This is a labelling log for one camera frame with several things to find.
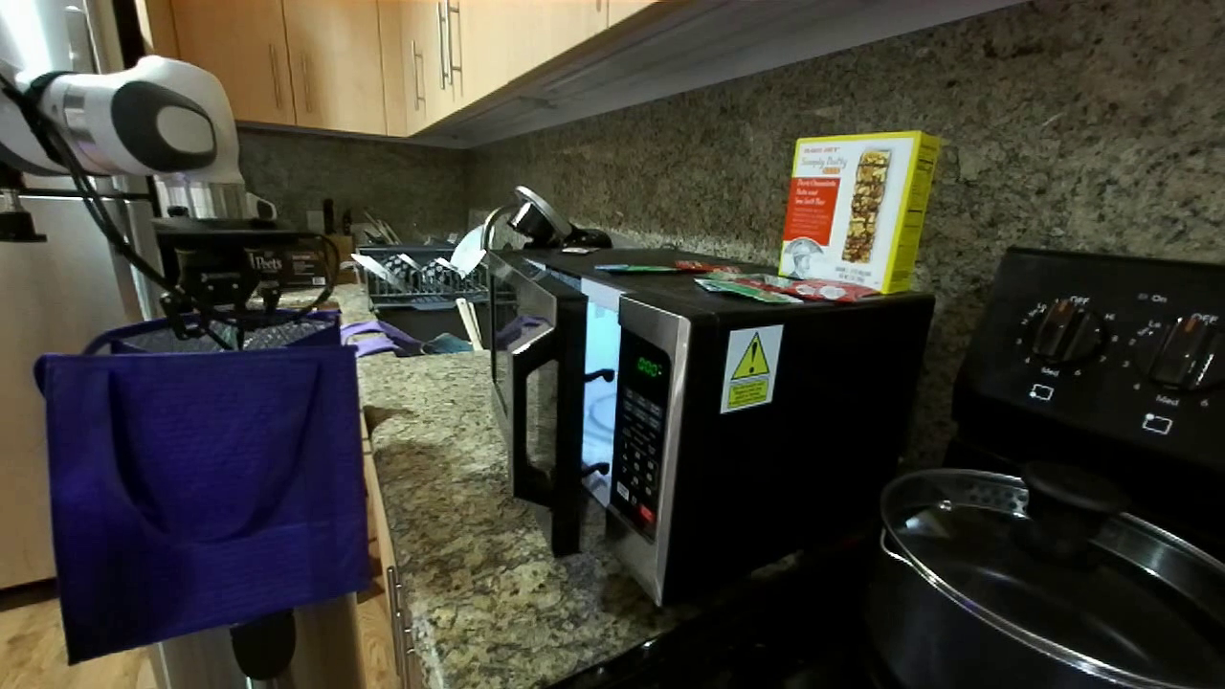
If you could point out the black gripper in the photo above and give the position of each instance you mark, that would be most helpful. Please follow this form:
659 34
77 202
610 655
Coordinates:
237 269

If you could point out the black microwave oven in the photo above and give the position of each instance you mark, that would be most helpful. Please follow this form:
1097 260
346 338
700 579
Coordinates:
539 384
817 461

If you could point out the blue fabric bag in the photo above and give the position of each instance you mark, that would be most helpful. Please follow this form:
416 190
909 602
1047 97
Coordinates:
194 511

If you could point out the green white sachet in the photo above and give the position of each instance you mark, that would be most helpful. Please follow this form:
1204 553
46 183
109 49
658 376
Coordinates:
638 269
747 287

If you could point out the red white-edged sachet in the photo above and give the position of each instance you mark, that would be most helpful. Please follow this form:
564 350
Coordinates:
690 264

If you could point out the purple cloth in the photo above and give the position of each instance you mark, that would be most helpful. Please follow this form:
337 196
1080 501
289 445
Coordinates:
377 338

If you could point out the stainless steel fridge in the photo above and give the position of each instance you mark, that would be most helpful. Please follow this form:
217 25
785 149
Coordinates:
63 445

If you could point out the black stand knob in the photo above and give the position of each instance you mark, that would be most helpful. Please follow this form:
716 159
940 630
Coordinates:
263 643

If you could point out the yellow warning sticker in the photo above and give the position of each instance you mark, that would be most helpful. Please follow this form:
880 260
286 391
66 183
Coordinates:
752 367

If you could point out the yellow food box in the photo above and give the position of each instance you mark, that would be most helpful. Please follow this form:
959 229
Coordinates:
859 213

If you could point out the black cooking pot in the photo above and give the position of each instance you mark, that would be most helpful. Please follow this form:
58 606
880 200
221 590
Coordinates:
920 624

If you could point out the black stove knob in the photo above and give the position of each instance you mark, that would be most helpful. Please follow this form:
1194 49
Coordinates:
1063 331
1185 353

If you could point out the black stove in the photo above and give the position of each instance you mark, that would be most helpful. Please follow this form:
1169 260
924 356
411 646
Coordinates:
1097 405

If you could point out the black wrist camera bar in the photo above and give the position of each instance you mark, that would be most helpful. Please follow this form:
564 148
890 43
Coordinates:
231 234

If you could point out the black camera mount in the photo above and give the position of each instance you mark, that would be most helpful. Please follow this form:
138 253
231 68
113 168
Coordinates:
18 225

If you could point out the wooden wall cabinets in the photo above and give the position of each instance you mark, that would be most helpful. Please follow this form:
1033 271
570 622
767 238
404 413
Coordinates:
356 58

